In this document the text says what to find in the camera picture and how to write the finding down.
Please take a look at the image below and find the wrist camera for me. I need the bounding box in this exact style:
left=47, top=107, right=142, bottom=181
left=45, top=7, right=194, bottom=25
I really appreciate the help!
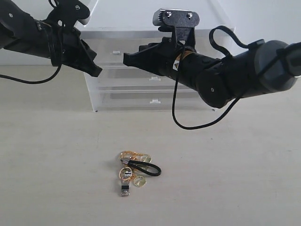
left=47, top=0, right=90, bottom=32
left=152, top=8, right=200, bottom=47

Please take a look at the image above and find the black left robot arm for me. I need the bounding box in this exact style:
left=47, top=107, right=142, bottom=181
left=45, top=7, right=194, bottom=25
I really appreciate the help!
left=0, top=0, right=102, bottom=77

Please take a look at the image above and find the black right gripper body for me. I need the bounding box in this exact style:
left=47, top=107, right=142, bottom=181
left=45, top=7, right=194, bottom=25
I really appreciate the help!
left=138, top=36, right=198, bottom=80

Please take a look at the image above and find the white plastic drawer cabinet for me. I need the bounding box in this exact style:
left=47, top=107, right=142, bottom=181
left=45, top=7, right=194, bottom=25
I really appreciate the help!
left=76, top=0, right=235, bottom=112

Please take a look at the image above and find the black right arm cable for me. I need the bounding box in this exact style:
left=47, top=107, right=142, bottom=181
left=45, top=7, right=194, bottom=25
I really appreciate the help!
left=171, top=25, right=301, bottom=129

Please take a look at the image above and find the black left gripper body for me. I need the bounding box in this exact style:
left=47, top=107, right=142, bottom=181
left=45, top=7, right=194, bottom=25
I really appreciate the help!
left=37, top=20, right=81, bottom=67

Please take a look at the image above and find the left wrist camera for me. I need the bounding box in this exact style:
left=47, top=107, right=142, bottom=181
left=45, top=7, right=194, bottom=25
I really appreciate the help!
left=47, top=0, right=90, bottom=32

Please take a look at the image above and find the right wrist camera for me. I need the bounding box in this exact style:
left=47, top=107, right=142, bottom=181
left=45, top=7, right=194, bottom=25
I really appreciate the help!
left=152, top=8, right=200, bottom=47

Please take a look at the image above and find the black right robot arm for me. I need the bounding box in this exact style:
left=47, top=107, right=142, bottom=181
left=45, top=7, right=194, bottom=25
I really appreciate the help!
left=123, top=40, right=301, bottom=108

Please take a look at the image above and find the gold keychain with black strap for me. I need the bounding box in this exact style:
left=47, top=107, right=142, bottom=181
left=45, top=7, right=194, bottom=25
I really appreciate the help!
left=118, top=151, right=162, bottom=197

